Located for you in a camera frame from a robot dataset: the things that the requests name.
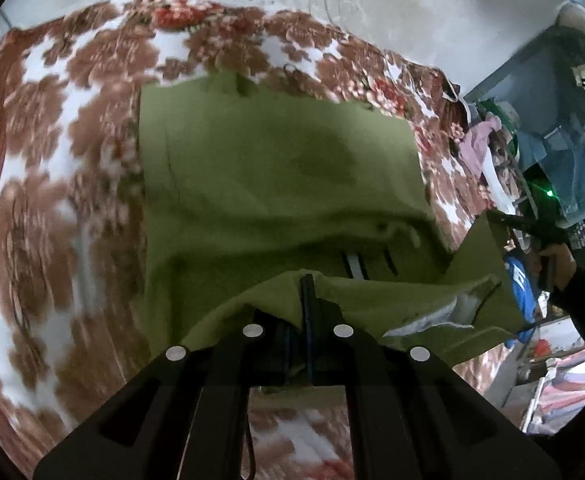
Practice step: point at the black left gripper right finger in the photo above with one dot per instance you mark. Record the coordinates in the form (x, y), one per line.
(412, 417)

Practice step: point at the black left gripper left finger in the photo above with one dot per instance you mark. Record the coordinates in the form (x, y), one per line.
(185, 415)

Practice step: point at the olive green garment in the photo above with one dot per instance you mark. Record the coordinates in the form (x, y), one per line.
(249, 189)

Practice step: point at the person's right hand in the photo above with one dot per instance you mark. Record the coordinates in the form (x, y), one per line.
(561, 266)

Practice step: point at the blue garment with white letters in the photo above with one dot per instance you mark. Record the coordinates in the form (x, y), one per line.
(525, 291)

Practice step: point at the blue grey cabinet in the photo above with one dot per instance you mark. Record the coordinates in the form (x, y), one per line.
(537, 83)

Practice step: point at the brown floral fleece blanket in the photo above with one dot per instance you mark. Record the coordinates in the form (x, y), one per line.
(71, 221)

